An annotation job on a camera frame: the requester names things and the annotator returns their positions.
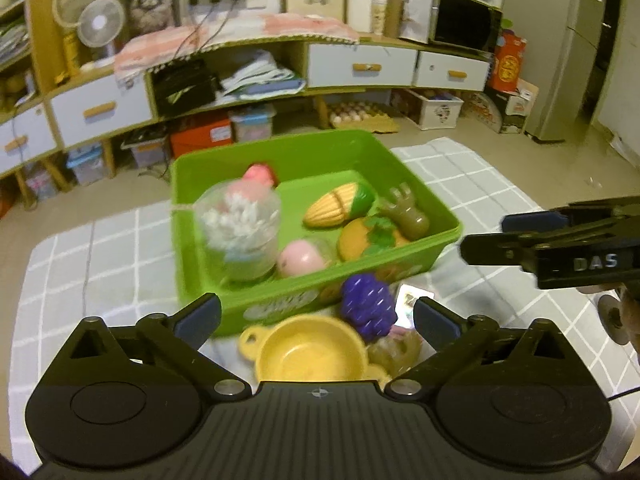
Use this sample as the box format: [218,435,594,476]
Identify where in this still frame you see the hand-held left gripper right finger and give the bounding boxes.
[384,296,576,401]

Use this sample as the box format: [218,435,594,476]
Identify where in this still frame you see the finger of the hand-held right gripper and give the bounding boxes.
[502,210,576,233]
[460,232,541,266]

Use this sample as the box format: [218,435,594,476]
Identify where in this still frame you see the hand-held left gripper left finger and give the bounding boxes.
[70,294,251,402]

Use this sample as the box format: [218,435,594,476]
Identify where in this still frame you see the purple toy grapes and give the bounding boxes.
[341,272,398,338]

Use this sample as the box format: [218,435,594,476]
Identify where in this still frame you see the clear cotton swab container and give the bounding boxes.
[192,180,283,281]

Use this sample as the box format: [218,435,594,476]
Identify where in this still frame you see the orange toy pumpkin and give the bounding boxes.
[337,216,411,262]

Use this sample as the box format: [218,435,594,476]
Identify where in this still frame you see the yellow toy pot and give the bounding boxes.
[237,316,391,383]

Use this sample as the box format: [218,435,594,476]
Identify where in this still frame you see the pink toy egg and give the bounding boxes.
[276,239,333,278]

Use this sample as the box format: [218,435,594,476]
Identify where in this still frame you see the yellow toy corn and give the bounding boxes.
[302,182,376,228]

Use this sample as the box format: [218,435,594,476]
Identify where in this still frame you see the green plastic storage bin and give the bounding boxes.
[170,129,461,336]

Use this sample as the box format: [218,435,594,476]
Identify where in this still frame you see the small shiny card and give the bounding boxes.
[395,285,435,328]

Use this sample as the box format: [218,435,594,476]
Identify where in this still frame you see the grey checked blanket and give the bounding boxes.
[12,137,640,466]

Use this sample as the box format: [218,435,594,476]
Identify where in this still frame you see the round printed box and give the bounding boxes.
[462,91,506,133]

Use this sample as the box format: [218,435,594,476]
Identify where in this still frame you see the white plastic basket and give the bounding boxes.
[407,89,465,131]

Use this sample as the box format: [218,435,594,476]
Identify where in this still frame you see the red gift box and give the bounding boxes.
[487,30,527,93]

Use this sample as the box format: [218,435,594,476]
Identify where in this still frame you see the grey refrigerator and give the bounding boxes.
[522,0,626,143]

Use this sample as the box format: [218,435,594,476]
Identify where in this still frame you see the white cabinet drawer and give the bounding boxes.
[306,44,418,88]
[0,105,58,173]
[415,51,491,92]
[50,75,153,148]

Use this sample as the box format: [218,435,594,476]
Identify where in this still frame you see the box with black lid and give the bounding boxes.
[120,127,168,168]

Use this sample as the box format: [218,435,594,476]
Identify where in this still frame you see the orange storage box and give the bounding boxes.
[170,116,233,158]

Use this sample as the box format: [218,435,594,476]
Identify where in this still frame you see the clear box blue lid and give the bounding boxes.
[67,144,106,186]
[230,105,277,142]

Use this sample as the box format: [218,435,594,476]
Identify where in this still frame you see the tray of eggs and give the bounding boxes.
[329,100,401,133]

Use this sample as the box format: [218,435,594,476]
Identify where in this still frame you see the black microwave oven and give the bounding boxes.
[429,0,503,52]

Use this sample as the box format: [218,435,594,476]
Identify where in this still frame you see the black bag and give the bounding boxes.
[150,59,221,117]

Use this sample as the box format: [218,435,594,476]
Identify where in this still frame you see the pile of folded bags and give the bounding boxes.
[217,50,307,103]

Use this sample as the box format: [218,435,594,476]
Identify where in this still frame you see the tall printed canister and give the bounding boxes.
[372,0,396,36]

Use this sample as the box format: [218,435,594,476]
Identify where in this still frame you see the pink fringed cloth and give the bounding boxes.
[114,12,361,78]

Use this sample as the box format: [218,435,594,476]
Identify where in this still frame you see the white desk fan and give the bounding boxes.
[80,0,126,61]

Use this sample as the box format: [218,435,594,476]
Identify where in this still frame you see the framed cat picture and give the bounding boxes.
[118,0,182,41]

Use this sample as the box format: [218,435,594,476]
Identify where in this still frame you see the wooden cabinet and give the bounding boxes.
[0,0,493,196]

